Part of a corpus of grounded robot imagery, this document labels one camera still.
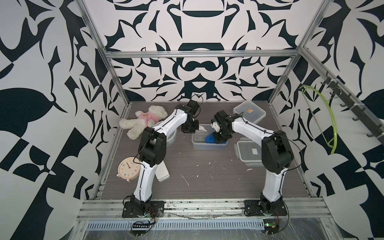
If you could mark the green clothes hanger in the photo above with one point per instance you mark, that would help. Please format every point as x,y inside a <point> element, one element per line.
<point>323,116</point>

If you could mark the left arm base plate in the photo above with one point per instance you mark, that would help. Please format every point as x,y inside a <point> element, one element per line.
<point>138,210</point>

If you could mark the round clear container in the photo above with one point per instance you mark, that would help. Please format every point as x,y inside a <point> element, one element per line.
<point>170,138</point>

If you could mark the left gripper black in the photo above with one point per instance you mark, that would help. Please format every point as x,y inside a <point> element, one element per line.
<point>195,128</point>

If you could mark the pink round alarm clock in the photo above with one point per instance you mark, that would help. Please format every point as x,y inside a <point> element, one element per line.
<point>129,169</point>

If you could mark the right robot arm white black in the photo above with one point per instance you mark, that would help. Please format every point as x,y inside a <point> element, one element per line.
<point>276,151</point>

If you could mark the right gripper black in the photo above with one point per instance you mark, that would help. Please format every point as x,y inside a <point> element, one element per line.
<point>217,139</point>

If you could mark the white teddy bear pink shirt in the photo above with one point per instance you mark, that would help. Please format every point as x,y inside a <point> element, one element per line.
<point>136,126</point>

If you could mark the clear lunch box lid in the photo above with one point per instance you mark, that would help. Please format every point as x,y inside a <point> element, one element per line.
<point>249,152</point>

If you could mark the aluminium frame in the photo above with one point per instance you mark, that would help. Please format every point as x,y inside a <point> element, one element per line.
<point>233,51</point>

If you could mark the clear rectangular lunch box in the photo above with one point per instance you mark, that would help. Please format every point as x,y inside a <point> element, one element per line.
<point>202,143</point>
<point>251,112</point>

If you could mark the black wall hook rack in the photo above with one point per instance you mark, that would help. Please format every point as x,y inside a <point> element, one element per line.
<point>361,111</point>

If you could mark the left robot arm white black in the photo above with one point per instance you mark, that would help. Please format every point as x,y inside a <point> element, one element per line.
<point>153,148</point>

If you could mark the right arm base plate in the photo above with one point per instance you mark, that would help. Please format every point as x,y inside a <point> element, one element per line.
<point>264,207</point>

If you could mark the blue cleaning cloth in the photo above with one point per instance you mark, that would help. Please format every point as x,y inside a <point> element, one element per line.
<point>210,139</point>

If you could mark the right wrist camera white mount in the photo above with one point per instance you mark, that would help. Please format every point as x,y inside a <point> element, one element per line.
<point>215,126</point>

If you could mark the white rectangular box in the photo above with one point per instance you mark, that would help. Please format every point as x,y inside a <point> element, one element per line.
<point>162,172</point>

